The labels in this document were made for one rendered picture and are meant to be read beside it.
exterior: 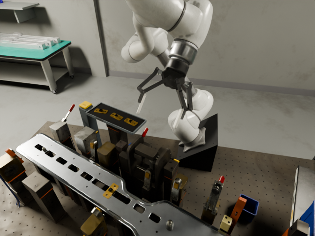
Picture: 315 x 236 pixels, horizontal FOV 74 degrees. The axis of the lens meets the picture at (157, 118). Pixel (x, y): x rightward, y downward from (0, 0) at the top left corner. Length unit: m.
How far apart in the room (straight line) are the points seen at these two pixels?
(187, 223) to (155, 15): 0.84
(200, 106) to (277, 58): 2.68
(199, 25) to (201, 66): 3.20
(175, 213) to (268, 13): 3.23
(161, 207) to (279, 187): 0.91
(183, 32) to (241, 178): 1.19
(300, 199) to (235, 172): 0.54
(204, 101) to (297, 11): 2.62
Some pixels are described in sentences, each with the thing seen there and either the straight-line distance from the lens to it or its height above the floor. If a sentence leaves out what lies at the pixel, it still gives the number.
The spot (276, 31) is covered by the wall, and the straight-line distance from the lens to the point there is 3.84.
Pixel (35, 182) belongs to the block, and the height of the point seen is 1.03.
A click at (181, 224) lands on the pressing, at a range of 1.04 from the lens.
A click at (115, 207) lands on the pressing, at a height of 1.00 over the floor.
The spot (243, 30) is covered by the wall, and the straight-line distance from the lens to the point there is 3.74.
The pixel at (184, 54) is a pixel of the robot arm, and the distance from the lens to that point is 0.69.
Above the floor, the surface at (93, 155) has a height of 1.01.
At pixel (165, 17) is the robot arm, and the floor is 1.80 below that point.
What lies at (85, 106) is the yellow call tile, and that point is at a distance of 1.45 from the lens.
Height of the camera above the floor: 1.94
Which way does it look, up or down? 38 degrees down
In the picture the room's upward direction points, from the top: straight up
